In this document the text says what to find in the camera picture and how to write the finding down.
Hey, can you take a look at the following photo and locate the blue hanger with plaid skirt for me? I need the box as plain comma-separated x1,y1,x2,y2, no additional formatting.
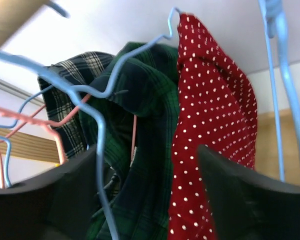
0,85,53,187

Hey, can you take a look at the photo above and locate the wooden clothes rack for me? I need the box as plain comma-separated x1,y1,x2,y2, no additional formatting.
0,0,300,187

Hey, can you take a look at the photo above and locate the pink hanger with green skirt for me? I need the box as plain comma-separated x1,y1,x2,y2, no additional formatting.
0,106,80,165

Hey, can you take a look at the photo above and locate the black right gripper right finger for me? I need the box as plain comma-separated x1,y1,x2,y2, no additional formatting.
197,145,300,240

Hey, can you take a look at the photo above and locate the red polka dot skirt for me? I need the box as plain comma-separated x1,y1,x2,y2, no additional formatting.
167,13,258,240

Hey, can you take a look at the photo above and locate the dark green plaid skirt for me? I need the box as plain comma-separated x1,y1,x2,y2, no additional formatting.
88,44,179,240

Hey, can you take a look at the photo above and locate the navy white plaid skirt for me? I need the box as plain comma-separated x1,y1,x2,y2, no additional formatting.
42,51,114,159

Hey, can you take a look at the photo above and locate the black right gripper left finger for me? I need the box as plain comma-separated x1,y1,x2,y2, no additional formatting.
0,146,97,240

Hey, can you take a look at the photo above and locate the blue hanger with dotted skirt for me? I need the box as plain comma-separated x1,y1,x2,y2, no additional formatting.
0,6,183,240

